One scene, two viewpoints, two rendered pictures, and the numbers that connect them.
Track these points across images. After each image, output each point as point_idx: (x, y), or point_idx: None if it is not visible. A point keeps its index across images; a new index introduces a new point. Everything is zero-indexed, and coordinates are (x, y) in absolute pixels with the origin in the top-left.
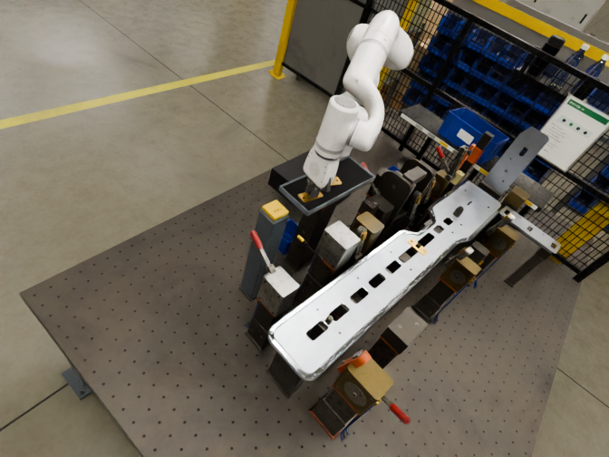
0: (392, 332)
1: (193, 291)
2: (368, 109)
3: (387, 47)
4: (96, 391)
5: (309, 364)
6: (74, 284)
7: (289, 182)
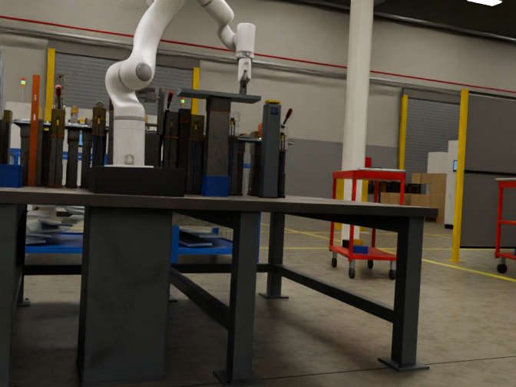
0: None
1: (312, 200)
2: (226, 29)
3: None
4: (378, 203)
5: None
6: (401, 206)
7: (252, 95)
